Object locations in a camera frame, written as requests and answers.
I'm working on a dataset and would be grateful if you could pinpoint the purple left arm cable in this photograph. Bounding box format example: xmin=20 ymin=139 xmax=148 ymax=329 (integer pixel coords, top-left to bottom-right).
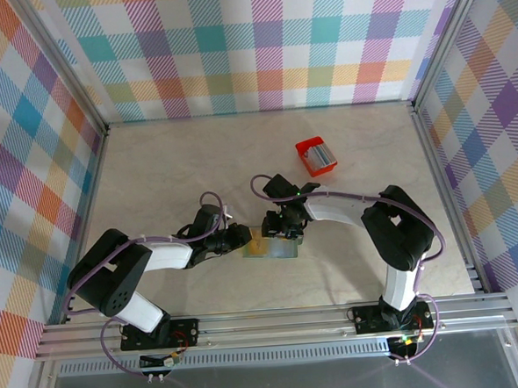
xmin=56 ymin=190 xmax=236 ymax=385

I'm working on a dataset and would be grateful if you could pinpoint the thin aluminium end rail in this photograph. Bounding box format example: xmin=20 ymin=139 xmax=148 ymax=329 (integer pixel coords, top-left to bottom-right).
xmin=104 ymin=99 xmax=415 ymax=126

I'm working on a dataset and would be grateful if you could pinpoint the aluminium frame post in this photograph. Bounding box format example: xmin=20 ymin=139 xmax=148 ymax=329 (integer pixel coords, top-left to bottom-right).
xmin=17 ymin=0 xmax=109 ymax=137
xmin=403 ymin=0 xmax=497 ymax=113

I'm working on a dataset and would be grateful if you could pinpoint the perforated metal cable tray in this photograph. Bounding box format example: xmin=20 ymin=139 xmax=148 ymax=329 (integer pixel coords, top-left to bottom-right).
xmin=53 ymin=334 xmax=518 ymax=380

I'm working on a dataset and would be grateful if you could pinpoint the aluminium table side rail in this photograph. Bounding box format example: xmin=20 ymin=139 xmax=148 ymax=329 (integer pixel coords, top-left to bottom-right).
xmin=47 ymin=126 xmax=122 ymax=326
xmin=409 ymin=104 xmax=490 ymax=299

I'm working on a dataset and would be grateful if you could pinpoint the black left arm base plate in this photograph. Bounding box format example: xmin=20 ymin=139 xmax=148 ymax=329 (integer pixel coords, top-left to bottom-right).
xmin=119 ymin=315 xmax=203 ymax=353

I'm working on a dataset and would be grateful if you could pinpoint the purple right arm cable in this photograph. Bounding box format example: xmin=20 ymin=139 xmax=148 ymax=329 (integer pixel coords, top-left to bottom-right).
xmin=249 ymin=162 xmax=454 ymax=375

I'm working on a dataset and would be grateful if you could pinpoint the long aluminium mounting rail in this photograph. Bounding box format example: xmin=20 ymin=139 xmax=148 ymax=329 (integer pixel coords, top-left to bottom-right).
xmin=32 ymin=292 xmax=518 ymax=362

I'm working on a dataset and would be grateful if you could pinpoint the grey metal panel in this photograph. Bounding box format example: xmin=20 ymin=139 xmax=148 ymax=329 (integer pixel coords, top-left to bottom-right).
xmin=43 ymin=348 xmax=518 ymax=388

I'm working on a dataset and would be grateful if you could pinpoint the clear plastic zip bag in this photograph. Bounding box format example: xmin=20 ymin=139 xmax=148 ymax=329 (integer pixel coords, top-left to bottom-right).
xmin=241 ymin=221 xmax=300 ymax=262

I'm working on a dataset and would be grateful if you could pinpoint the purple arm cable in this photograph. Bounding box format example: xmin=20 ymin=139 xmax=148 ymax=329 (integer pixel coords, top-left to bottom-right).
xmin=249 ymin=162 xmax=454 ymax=375
xmin=56 ymin=190 xmax=236 ymax=385

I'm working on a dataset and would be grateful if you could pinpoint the gold credit card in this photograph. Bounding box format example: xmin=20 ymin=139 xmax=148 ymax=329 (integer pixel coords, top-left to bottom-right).
xmin=248 ymin=236 xmax=270 ymax=257

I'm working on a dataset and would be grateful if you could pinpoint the blue grey credit card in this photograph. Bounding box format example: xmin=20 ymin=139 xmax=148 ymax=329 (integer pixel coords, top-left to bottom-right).
xmin=311 ymin=143 xmax=335 ymax=169

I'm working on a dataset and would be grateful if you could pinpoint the small connector circuit board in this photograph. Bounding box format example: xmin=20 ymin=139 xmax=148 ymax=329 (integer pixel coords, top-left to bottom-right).
xmin=386 ymin=333 xmax=424 ymax=359
xmin=138 ymin=350 xmax=183 ymax=370

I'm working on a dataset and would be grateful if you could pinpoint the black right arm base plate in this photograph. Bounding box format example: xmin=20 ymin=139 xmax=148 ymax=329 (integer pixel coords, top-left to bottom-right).
xmin=351 ymin=299 xmax=435 ymax=335

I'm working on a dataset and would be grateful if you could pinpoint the red plastic bin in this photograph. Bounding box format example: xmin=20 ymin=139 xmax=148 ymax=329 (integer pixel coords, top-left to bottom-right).
xmin=294 ymin=134 xmax=339 ymax=179

